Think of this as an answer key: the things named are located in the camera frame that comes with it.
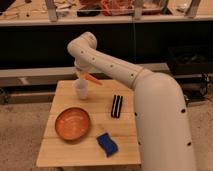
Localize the orange pepper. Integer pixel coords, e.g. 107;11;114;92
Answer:
84;73;102;85

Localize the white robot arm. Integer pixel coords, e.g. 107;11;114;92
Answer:
67;32;198;171

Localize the white ceramic cup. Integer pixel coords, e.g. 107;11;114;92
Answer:
73;79;88;100

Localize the black white striped block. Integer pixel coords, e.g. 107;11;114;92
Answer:
111;95;123;118

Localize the orange bowl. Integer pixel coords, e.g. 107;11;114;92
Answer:
55;107;91;141

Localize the wooden table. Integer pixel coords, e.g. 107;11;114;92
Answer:
36;80;140;167

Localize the blue sponge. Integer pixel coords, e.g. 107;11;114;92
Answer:
96;133;118;157

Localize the black bin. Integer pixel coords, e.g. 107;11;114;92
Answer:
167;45;213;75

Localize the thin vertical cable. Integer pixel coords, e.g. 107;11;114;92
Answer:
132;16;138;69

